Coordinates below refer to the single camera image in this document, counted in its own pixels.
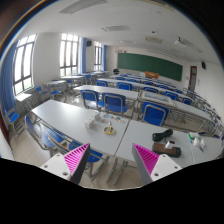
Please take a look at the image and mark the small white box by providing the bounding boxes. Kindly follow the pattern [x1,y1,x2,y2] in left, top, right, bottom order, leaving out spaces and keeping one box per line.
[84,118,95,128]

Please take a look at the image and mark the left classroom window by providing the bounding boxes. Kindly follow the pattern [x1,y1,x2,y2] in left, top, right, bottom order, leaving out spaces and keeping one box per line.
[13,34,37,96]

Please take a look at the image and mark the orange lectern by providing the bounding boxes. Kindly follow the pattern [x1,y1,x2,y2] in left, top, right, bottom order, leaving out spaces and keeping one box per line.
[145,71,159,79]

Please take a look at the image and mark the red brown door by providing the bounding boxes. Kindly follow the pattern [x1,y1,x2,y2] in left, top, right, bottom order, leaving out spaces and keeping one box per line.
[188,66,197,91]

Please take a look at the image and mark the white charger plug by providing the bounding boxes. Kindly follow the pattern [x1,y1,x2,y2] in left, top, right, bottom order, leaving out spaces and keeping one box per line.
[165,141,175,149]

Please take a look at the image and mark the grey desk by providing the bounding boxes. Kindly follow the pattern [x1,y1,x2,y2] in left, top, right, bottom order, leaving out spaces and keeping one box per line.
[32,100,128,155]
[115,119,224,169]

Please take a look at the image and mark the green chalkboard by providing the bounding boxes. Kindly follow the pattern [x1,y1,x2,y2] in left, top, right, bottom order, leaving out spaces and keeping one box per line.
[118,53,183,81]

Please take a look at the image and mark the blue curtain left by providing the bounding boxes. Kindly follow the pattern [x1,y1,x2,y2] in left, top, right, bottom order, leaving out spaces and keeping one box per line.
[0,43,17,111]

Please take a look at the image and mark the black power strip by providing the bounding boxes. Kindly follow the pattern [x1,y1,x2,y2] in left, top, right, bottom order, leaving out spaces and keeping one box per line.
[152,143,182,158]

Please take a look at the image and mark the colourful sticker sheet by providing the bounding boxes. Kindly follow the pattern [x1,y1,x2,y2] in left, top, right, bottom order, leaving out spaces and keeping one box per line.
[103,114,127,124]

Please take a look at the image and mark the middle classroom window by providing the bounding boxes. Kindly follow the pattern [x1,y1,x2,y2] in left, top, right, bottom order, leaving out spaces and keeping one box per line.
[60,33,79,76]

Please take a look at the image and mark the grey front left desk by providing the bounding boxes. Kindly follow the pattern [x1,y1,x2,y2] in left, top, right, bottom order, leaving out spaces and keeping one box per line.
[32,100,128,155]

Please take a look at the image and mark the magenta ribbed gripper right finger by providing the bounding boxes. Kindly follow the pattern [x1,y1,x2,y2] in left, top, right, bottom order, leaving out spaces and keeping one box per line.
[131,143,183,186]

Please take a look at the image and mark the grey front right desk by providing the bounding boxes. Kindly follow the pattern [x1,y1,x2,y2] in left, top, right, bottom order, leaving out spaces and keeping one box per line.
[115,119,224,169]

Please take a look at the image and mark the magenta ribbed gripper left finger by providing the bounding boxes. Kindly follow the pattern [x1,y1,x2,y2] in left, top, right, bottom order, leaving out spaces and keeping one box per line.
[40,142,92,185]

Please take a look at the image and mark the blue chair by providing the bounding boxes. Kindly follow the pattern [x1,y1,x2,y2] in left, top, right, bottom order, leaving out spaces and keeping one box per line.
[141,102,169,126]
[102,92,128,115]
[81,89,104,110]

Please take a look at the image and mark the blue chair centre left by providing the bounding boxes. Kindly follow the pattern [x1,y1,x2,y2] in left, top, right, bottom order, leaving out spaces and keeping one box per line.
[81,89,104,110]

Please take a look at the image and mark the blue chair centre right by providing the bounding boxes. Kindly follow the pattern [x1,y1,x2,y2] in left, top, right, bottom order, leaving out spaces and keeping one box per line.
[141,102,169,126]

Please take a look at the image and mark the classroom window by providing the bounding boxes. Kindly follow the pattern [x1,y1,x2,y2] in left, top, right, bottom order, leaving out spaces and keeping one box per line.
[13,34,37,96]
[60,33,79,76]

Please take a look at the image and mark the black coiled cable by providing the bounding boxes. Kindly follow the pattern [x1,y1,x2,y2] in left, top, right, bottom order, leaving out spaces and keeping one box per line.
[152,128,174,142]

